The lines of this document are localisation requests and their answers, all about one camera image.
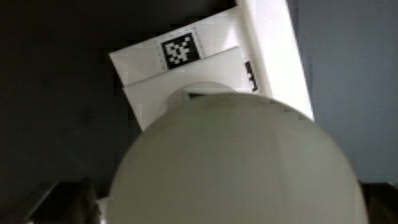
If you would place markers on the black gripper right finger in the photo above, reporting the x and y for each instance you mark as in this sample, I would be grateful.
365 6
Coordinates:
381 197

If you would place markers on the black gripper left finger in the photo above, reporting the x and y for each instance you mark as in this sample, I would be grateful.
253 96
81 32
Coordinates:
70 206

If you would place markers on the white lamp base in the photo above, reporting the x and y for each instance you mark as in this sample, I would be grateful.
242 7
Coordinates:
186 64

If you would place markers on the white U-shaped fence frame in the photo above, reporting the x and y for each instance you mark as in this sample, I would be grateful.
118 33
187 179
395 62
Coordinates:
276 53

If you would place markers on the white lamp bulb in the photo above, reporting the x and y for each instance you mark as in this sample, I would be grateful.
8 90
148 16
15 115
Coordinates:
235 164

